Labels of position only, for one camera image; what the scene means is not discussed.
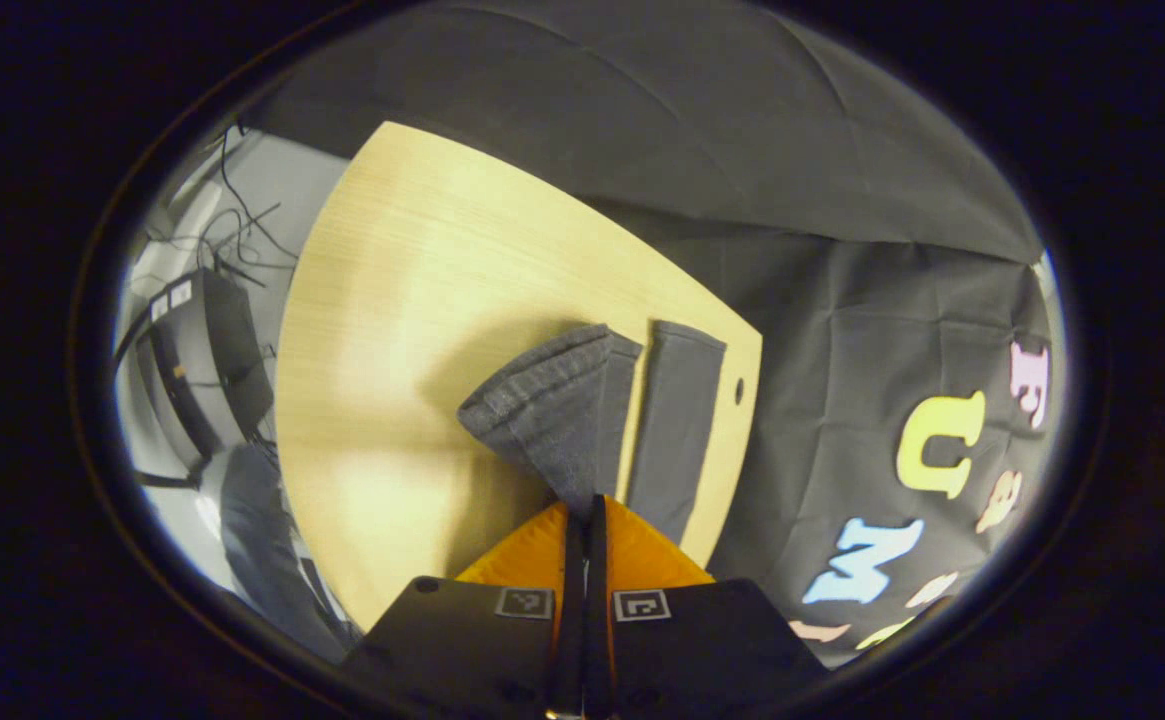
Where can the person's leg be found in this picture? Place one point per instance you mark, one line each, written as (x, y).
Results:
(262, 540)

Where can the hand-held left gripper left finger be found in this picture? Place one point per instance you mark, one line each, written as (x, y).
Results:
(570, 620)

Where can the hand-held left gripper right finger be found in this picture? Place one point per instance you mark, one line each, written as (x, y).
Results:
(597, 620)

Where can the black backdrop cloth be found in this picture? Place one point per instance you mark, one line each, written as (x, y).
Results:
(792, 200)

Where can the black computer case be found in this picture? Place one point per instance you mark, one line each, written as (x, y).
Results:
(212, 370)

